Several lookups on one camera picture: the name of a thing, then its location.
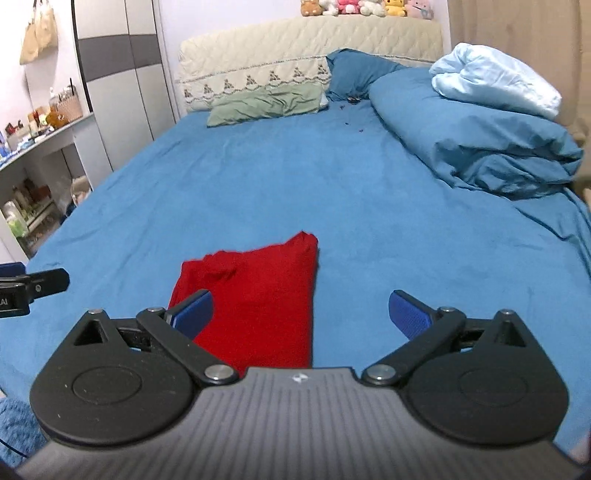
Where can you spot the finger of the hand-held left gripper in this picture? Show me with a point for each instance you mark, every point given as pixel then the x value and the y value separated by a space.
pixel 48 281

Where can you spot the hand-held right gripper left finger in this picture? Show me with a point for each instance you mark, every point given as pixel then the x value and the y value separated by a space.
pixel 191 314

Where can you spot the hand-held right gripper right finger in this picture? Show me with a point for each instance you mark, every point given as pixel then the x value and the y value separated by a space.
pixel 408 316

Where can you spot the red knit sweater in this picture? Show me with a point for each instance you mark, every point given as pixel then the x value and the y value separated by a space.
pixel 263 295

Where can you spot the white plastic bag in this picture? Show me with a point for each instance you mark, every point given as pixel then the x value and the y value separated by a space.
pixel 81 189

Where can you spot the blue fuzzy rug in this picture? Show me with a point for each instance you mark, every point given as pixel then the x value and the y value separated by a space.
pixel 18 429

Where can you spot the white shelf desk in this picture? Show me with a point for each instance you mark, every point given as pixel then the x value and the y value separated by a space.
pixel 55 143

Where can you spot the blue bed sheet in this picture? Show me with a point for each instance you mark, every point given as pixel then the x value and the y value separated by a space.
pixel 277 184

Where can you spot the brown round object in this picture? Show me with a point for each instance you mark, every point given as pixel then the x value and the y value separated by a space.
pixel 57 121

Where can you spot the woven basket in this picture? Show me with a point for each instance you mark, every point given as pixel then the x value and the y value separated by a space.
pixel 69 108

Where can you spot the blue duvet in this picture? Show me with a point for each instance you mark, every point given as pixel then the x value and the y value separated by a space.
pixel 471 138

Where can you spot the white and grey wardrobe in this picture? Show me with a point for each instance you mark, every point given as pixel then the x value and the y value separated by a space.
pixel 120 83

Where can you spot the green pillow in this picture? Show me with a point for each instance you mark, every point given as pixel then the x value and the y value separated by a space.
pixel 263 105

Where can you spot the blue pillow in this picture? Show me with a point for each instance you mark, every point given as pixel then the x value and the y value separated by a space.
pixel 355 74

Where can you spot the cream hanging bag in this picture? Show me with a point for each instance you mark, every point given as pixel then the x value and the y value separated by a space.
pixel 39 32

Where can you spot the light blue blanket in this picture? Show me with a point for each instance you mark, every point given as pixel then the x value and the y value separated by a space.
pixel 494 78

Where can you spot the cream quilted headboard cover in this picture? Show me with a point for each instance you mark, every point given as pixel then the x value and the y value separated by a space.
pixel 277 50

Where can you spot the row of plush toys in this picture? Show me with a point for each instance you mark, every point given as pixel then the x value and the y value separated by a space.
pixel 364 7

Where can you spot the beige curtain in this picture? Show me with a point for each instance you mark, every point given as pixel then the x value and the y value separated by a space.
pixel 517 23

